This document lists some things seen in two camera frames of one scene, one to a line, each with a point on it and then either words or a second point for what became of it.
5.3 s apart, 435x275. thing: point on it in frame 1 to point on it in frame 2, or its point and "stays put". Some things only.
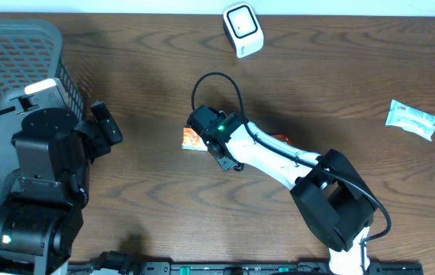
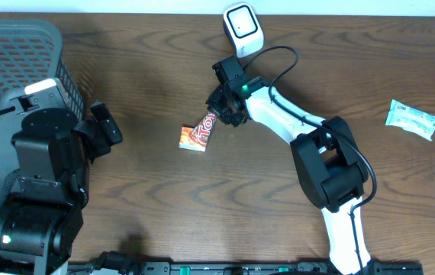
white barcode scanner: (243, 29) stays put
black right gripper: (223, 163) to (211, 101)
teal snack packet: (412, 119) stays put
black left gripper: (96, 144) stays put
